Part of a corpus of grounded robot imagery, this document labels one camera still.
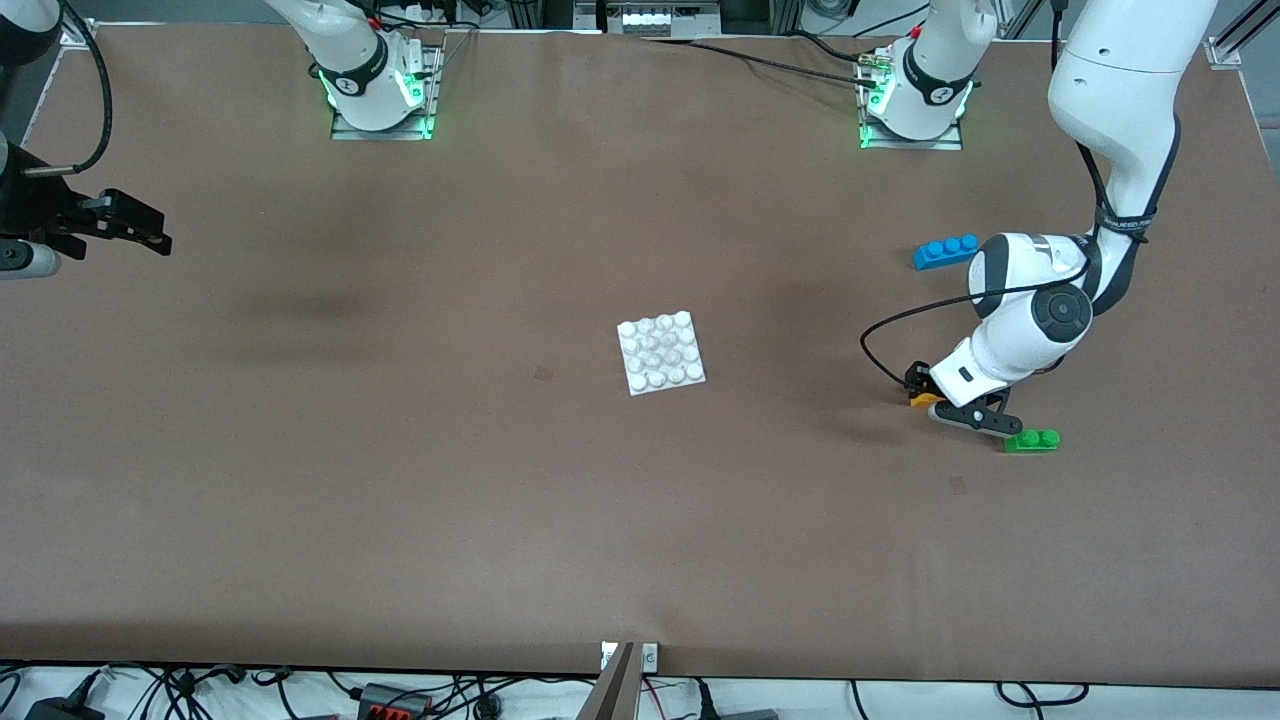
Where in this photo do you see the white studded base plate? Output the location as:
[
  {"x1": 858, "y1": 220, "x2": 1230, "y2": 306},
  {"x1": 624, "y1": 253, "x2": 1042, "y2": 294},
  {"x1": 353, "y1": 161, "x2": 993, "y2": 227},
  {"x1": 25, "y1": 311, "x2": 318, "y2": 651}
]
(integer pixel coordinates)
[{"x1": 616, "y1": 310, "x2": 708, "y2": 398}]

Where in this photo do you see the blue toy block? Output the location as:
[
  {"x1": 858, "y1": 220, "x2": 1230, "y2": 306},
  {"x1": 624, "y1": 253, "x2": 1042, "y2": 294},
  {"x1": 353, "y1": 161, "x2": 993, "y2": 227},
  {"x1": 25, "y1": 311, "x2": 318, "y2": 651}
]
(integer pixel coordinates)
[{"x1": 912, "y1": 234, "x2": 981, "y2": 272}]

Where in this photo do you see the brown wooden beam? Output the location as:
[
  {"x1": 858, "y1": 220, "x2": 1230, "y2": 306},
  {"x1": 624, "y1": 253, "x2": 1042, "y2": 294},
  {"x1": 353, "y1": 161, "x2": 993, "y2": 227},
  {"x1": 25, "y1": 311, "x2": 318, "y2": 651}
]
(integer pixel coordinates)
[{"x1": 578, "y1": 641, "x2": 641, "y2": 720}]

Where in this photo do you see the grey power strip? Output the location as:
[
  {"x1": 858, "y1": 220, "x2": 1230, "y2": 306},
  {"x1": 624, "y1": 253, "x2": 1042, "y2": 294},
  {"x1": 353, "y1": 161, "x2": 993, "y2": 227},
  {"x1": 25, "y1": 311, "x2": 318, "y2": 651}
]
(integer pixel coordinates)
[{"x1": 598, "y1": 0, "x2": 723, "y2": 37}]

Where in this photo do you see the black power adapter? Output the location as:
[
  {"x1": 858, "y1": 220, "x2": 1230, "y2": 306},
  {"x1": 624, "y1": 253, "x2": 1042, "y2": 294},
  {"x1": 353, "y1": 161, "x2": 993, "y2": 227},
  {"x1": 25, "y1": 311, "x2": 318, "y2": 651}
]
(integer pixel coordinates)
[{"x1": 25, "y1": 697, "x2": 106, "y2": 720}]

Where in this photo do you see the orange black connector box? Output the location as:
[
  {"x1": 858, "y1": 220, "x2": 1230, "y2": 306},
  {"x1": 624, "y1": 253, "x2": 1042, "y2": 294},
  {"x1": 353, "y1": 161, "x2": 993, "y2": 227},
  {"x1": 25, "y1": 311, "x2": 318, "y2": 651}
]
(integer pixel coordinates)
[{"x1": 357, "y1": 682, "x2": 433, "y2": 720}]

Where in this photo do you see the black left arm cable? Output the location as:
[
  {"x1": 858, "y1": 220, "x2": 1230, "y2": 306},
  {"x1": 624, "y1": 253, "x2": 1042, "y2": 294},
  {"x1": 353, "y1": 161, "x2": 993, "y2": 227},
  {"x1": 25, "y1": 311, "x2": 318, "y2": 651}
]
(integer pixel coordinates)
[{"x1": 860, "y1": 140, "x2": 1161, "y2": 393}]

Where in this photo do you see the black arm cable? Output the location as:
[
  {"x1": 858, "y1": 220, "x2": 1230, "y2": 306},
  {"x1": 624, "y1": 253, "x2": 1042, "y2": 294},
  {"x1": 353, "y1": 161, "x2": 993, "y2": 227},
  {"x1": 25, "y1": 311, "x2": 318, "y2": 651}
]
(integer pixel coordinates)
[
  {"x1": 20, "y1": 0, "x2": 112, "y2": 179},
  {"x1": 860, "y1": 140, "x2": 1161, "y2": 393}
]

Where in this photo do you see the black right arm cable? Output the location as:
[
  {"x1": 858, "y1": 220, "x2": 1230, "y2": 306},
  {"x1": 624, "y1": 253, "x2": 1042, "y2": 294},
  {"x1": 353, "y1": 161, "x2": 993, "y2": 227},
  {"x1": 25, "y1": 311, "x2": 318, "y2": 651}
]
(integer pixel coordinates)
[{"x1": 20, "y1": 0, "x2": 112, "y2": 179}]

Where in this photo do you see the black cable across table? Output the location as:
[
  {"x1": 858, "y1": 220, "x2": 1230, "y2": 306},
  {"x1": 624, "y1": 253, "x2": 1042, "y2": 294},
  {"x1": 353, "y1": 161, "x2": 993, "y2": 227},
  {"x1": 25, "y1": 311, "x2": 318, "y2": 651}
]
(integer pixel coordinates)
[{"x1": 640, "y1": 35, "x2": 886, "y2": 86}]

